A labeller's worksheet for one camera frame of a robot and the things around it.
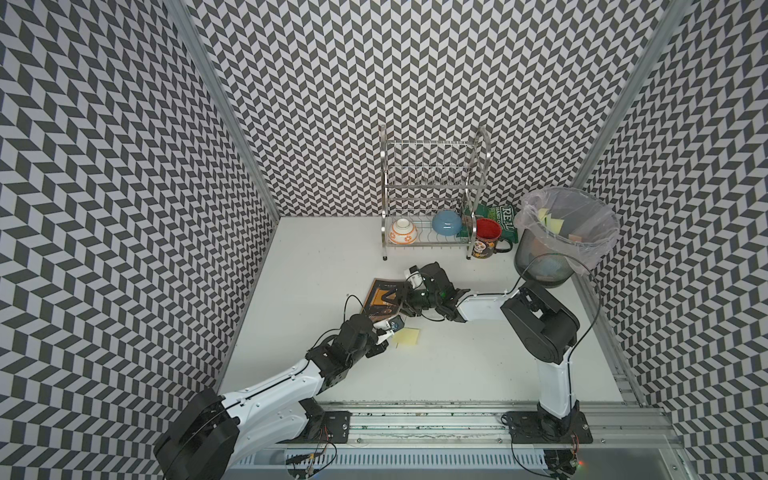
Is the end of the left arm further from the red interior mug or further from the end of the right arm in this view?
the red interior mug

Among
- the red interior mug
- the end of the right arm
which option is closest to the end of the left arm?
the end of the right arm

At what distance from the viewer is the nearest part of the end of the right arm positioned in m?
0.75
